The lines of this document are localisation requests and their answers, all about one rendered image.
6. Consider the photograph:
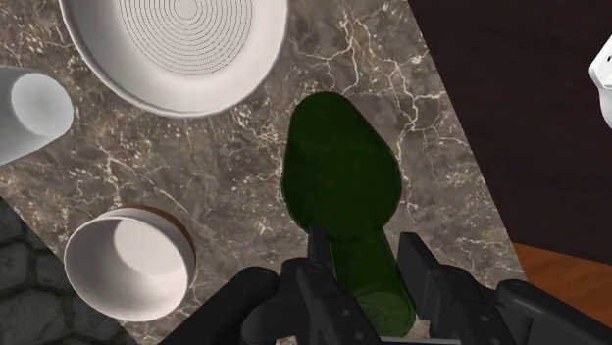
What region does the white cup with brown base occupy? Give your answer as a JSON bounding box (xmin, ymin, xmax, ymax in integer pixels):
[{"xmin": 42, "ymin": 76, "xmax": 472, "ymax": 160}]
[{"xmin": 63, "ymin": 205, "xmax": 197, "ymax": 323}]

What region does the green glass bottle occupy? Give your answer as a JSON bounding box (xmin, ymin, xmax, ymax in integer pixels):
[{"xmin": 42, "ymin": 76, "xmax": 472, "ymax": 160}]
[{"xmin": 280, "ymin": 90, "xmax": 418, "ymax": 338}]

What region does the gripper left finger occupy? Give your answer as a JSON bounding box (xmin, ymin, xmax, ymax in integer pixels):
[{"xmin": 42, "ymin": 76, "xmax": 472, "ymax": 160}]
[{"xmin": 160, "ymin": 225, "xmax": 383, "ymax": 345}]

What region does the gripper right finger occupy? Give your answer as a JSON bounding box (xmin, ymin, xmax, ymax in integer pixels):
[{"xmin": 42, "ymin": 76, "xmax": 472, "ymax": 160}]
[{"xmin": 396, "ymin": 231, "xmax": 612, "ymax": 345}]

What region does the large white bowl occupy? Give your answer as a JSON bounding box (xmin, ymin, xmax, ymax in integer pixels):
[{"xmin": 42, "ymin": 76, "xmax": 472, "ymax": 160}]
[{"xmin": 58, "ymin": 0, "xmax": 290, "ymax": 119}]

